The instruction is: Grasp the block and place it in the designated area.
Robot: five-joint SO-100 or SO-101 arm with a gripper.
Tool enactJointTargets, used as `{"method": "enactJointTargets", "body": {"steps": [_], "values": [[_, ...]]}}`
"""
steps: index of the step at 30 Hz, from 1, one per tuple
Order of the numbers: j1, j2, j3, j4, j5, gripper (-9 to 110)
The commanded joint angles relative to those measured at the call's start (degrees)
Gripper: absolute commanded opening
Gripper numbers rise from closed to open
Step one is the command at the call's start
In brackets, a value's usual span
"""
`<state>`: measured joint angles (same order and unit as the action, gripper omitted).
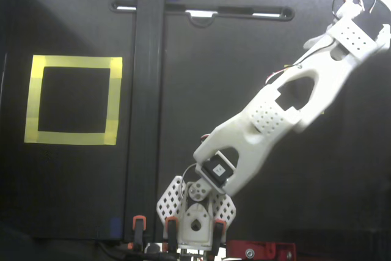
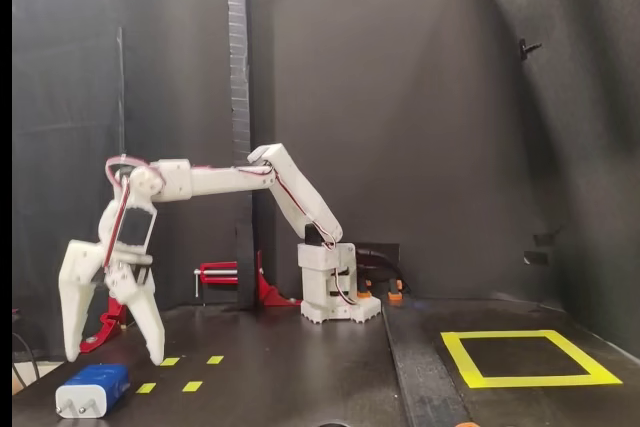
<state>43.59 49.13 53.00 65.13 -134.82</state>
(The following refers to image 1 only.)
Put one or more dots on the black flat beam strip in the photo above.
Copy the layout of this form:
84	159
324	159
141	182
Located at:
146	90

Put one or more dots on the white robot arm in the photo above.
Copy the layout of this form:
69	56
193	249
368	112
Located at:
259	126

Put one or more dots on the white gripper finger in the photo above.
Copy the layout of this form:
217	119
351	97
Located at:
317	41

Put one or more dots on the red screw clamp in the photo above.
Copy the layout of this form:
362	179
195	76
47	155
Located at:
262	250

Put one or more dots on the yellow tape square outline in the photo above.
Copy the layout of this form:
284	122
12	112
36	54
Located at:
76	61

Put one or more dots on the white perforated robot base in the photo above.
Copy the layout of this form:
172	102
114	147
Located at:
166	203

